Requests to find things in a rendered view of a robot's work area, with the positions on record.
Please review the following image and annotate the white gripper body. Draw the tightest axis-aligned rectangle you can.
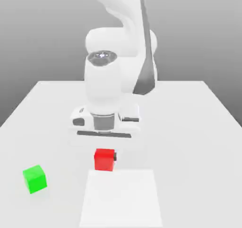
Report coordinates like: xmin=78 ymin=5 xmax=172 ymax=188
xmin=69 ymin=127 xmax=142 ymax=147

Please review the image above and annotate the small red cube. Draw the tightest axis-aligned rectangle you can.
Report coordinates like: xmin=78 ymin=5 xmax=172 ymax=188
xmin=94 ymin=148 xmax=115 ymax=172

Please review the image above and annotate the small green cube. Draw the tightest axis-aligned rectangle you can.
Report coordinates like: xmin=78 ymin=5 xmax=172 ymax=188
xmin=22 ymin=164 xmax=48 ymax=195

